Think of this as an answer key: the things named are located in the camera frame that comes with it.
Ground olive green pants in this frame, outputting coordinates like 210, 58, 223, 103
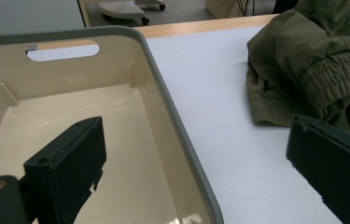
245, 0, 350, 141

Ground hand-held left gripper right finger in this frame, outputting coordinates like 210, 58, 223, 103
286, 114, 350, 224

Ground beige plastic bin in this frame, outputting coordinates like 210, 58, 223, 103
0, 25, 225, 224

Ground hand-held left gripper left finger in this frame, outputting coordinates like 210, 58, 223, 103
23, 116, 107, 224

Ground white chair base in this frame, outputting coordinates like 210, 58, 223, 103
96, 0, 167, 26

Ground dark cables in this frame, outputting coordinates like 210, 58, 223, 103
235, 0, 251, 17

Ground wooden cabinet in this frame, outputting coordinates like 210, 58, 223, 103
204, 0, 255, 20

